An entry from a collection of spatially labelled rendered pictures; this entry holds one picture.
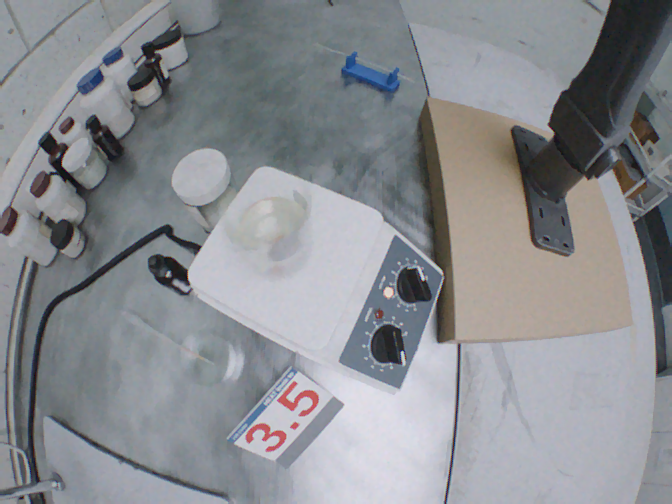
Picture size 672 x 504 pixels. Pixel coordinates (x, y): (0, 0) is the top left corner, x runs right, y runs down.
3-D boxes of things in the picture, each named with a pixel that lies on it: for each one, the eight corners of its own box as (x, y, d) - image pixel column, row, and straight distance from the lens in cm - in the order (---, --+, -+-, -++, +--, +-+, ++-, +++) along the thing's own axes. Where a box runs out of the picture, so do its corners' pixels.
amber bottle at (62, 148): (88, 173, 55) (53, 132, 50) (72, 191, 56) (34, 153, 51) (84, 161, 59) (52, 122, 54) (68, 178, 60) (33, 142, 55)
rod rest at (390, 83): (400, 85, 53) (404, 68, 51) (391, 93, 50) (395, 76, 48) (350, 65, 56) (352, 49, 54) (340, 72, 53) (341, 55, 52)
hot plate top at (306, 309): (386, 219, 24) (388, 214, 23) (322, 357, 21) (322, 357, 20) (261, 168, 27) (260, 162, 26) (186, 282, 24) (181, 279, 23)
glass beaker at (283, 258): (264, 210, 24) (241, 141, 17) (326, 232, 22) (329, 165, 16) (230, 277, 22) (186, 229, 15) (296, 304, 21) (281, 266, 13)
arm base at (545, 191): (576, 213, 30) (614, 231, 36) (533, 89, 44) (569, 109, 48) (531, 246, 35) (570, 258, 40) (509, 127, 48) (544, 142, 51)
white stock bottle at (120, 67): (145, 95, 63) (124, 50, 59) (118, 110, 65) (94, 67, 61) (145, 81, 69) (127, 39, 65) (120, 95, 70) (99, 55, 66)
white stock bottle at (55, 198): (69, 203, 54) (33, 170, 50) (90, 196, 50) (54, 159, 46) (61, 234, 52) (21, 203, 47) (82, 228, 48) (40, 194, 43)
